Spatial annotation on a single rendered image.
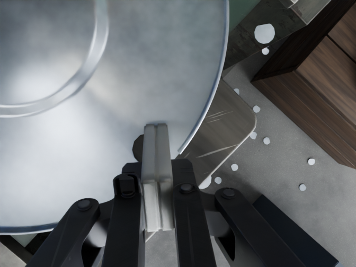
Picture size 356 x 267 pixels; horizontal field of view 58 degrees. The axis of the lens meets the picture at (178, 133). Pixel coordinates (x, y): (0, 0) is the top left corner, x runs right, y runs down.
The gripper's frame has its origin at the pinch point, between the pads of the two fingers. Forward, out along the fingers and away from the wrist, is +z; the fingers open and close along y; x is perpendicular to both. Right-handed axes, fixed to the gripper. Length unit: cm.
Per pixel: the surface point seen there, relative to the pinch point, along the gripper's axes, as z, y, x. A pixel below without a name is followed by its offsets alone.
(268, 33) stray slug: 19.8, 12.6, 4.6
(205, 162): 3.6, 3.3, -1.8
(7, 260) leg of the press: 12.7, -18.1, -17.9
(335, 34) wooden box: 50, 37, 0
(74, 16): 6.2, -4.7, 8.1
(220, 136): 4.2, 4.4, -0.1
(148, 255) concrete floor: 63, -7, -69
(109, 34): 6.3, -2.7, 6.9
